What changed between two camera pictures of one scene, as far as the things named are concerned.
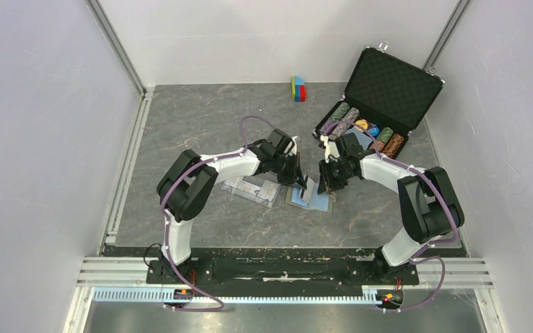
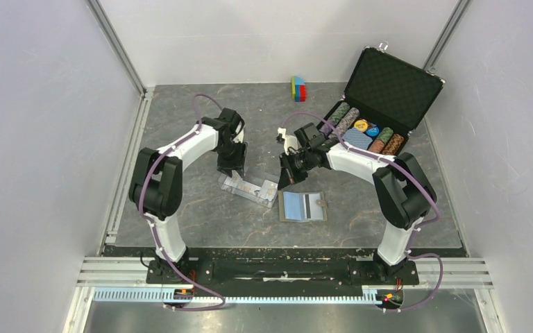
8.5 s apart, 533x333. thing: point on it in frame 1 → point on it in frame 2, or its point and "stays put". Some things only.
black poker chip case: x=386 y=96 stays put
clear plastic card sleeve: x=266 y=195 stays put
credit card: x=307 y=194 → x=314 y=211
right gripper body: x=335 y=173 → x=297 y=164
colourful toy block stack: x=298 y=89 stays put
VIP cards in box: x=268 y=191 stays put
